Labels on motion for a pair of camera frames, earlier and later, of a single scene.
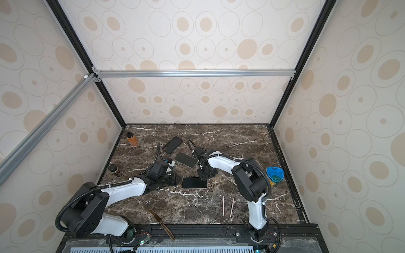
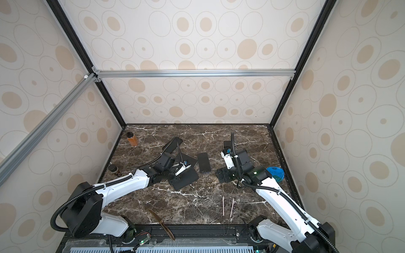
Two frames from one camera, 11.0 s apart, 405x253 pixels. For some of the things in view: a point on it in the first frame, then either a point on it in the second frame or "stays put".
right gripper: x=203 y=178 -> x=224 y=171
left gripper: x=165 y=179 -> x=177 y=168
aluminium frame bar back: x=188 y=74 stays put
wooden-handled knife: x=162 y=223 stays put
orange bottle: x=132 y=138 stays put
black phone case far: x=172 y=144 stays put
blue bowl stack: x=276 y=174 stays put
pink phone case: x=194 y=183 -> x=227 y=145
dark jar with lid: x=113 y=168 stays put
